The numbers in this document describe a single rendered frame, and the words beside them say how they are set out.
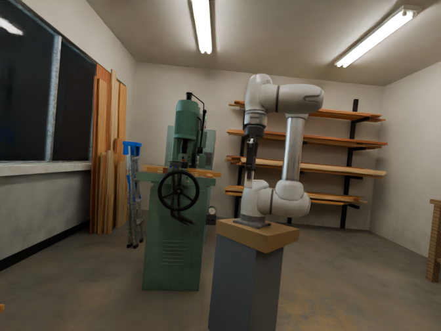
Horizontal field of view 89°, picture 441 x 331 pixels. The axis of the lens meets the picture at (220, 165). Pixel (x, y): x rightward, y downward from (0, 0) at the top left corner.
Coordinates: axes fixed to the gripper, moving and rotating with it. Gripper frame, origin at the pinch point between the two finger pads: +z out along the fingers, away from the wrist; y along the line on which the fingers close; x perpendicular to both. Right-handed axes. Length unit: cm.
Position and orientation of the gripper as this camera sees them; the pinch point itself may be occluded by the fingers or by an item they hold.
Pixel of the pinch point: (249, 178)
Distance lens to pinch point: 87.9
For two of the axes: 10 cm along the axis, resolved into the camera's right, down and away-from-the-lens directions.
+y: -2.7, -1.2, -9.6
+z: -1.2, 9.9, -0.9
